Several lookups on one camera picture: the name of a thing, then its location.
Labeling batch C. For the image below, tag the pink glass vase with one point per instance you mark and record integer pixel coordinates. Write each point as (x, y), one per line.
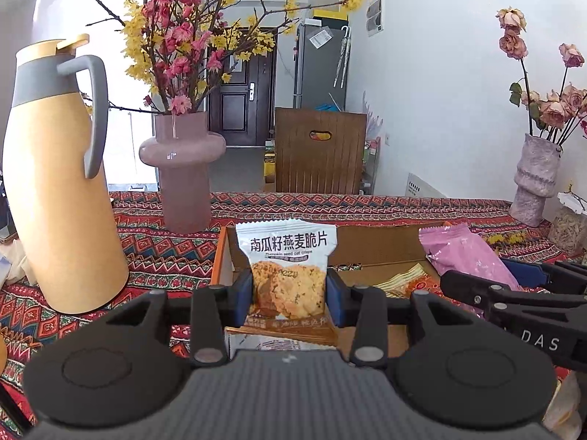
(183, 178)

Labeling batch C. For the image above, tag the small shelf with items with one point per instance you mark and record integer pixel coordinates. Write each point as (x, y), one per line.
(370, 169)

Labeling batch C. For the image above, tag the clear storage container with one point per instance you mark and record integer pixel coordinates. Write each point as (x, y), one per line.
(568, 233)

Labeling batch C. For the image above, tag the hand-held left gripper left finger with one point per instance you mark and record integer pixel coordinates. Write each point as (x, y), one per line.
(208, 321)

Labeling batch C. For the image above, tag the red cardboard box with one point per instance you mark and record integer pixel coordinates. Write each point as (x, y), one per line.
(367, 247)

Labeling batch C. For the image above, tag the wooden chair back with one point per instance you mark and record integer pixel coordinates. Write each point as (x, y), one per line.
(321, 165)

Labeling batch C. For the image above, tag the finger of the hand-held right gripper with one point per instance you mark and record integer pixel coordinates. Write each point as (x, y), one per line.
(481, 295)
(527, 272)

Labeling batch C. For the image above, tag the textured purple vase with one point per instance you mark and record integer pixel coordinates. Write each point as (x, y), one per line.
(534, 183)

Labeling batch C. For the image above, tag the patterned red tablecloth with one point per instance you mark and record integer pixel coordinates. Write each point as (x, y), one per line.
(160, 256)

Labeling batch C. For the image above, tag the clear folded umbrella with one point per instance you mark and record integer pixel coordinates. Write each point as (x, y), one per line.
(343, 55)

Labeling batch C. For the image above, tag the pink and yellow blossom branches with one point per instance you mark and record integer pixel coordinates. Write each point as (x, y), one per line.
(183, 32)

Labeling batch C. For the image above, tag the yellow box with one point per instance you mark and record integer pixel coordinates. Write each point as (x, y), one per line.
(330, 13)

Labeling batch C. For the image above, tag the white flat board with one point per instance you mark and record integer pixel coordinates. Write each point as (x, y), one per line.
(424, 188)

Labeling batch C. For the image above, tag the orange snack packet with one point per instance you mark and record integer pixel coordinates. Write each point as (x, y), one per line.
(403, 284)

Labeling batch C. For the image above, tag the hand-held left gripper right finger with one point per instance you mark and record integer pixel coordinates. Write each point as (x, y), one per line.
(369, 321)

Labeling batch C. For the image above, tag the yellow boxes on floor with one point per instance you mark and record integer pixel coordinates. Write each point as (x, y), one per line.
(269, 165)

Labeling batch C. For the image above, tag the dark entrance door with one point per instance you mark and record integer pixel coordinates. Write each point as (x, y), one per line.
(234, 114)

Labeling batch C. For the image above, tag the beige crumpled cloth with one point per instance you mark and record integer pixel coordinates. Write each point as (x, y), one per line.
(20, 261)

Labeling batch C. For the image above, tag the pink snack packet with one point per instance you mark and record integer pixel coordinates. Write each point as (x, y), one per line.
(463, 256)

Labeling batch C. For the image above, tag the dried pink roses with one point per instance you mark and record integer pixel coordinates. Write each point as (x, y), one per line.
(552, 110)

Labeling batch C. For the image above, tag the yellow thermos jug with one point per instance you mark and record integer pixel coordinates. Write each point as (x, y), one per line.
(55, 192)

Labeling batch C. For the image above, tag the fallen yellow blossoms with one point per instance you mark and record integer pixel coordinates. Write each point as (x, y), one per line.
(504, 239)

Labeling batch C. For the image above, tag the white wall panel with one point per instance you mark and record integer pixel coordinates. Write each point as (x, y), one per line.
(374, 14)

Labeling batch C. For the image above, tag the grey refrigerator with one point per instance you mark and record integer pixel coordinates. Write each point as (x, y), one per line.
(316, 78)

